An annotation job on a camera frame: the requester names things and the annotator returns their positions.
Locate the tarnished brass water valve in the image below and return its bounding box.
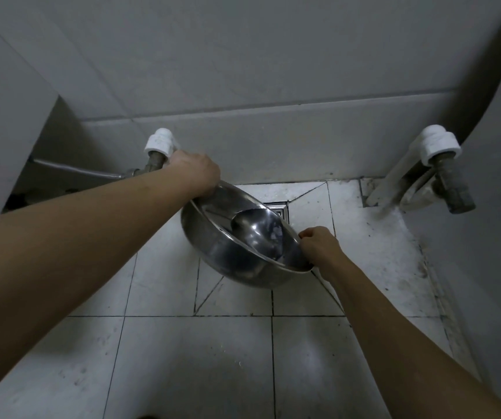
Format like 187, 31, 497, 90
145, 151, 169, 173
433, 152, 477, 214

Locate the white plastic water pipe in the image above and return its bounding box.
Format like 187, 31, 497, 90
366, 139, 435, 208

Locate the stainless steel bowl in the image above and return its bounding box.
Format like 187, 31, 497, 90
180, 180, 315, 290

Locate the braided metal flexible hose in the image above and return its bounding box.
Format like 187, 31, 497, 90
31, 159, 143, 180

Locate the person's left hand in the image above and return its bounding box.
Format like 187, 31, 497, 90
165, 150, 222, 200

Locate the person's left forearm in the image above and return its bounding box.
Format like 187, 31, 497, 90
0, 164, 191, 410

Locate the person's right forearm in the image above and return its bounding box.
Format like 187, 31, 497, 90
317, 262, 501, 419

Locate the square metal floor drain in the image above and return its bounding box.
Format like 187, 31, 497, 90
261, 200, 293, 223

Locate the person's right hand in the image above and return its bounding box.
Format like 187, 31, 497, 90
298, 226, 354, 283

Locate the white plastic pipe fitting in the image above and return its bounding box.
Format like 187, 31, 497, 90
420, 125, 462, 166
144, 128, 177, 158

